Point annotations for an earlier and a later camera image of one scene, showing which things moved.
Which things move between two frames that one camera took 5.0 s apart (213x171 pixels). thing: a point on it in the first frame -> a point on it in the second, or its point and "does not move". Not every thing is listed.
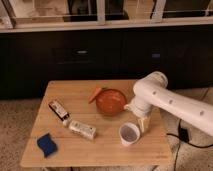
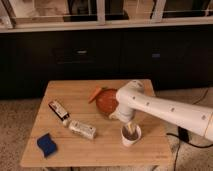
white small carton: [83, 129] does not move
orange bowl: [110, 102] does not move
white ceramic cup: [129, 133] does not move
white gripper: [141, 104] -> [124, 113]
